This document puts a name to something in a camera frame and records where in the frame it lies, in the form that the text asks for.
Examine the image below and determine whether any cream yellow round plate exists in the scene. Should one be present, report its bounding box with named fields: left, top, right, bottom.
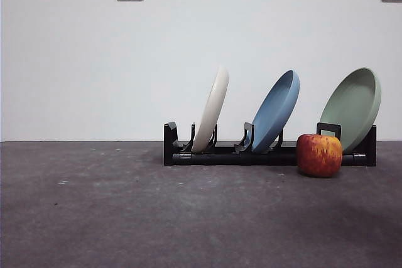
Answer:
left=191, top=66, right=230, bottom=154

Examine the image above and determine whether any green round plate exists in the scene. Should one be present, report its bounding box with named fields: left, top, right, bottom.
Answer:
left=318, top=67, right=383, bottom=155

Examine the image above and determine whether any blue round plate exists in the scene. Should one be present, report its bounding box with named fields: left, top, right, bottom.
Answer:
left=251, top=69, right=301, bottom=153

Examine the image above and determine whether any red yellow apple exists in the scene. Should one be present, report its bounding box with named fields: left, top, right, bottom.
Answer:
left=296, top=133, right=344, bottom=180

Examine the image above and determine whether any black plate rack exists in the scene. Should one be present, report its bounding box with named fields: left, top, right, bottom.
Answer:
left=163, top=121, right=378, bottom=168

